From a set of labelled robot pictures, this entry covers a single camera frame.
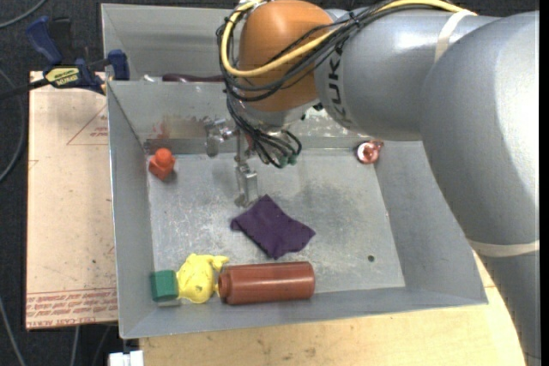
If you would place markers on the purple cloth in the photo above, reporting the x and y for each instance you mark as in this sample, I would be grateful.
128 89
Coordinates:
274 227

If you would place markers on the brown cardboard board red print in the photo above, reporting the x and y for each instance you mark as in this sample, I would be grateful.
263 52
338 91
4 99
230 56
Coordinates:
68 205

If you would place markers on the yellow toy animal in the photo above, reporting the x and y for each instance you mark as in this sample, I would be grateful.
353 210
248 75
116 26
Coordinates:
196 280

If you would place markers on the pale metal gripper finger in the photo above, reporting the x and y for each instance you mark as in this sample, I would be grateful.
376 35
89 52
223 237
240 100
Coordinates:
240 184
252 186

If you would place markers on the red-brown plastic bottle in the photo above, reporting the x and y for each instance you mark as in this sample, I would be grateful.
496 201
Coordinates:
266 283

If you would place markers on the grey metal bin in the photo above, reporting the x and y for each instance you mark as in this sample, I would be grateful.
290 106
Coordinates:
343 205

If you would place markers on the black cylinder on white bracket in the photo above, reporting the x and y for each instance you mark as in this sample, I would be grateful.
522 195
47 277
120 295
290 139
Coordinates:
315 109

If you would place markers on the green block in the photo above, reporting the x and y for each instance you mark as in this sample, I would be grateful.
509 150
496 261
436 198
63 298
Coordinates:
164 285

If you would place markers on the orange-red toy block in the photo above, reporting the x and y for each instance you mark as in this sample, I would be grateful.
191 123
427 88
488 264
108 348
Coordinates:
162 163

